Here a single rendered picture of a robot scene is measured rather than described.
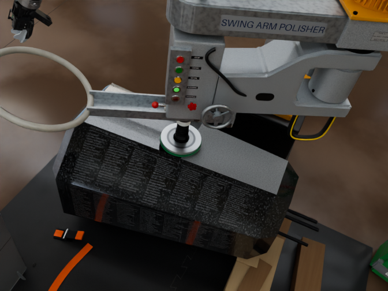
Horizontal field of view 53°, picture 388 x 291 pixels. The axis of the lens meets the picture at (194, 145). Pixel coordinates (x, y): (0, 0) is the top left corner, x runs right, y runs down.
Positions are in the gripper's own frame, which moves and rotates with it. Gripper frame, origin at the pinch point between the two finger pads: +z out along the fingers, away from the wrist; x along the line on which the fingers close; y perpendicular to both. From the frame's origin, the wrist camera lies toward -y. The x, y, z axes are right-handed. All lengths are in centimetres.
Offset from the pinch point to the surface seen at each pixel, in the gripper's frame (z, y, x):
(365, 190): 31, -235, 130
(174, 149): 10, -54, 66
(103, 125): 29, -38, 32
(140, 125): 22, -54, 40
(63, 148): 53, -24, 27
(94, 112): 4.6, -18.3, 41.2
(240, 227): 16, -72, 114
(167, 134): 11, -57, 55
